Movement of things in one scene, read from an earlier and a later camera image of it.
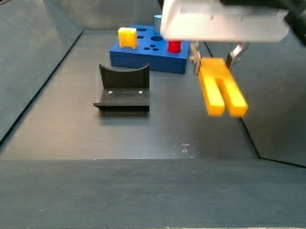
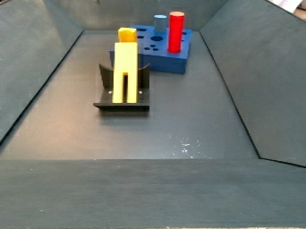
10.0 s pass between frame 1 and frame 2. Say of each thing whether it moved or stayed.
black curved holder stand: stayed
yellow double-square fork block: moved
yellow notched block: stayed
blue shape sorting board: stayed
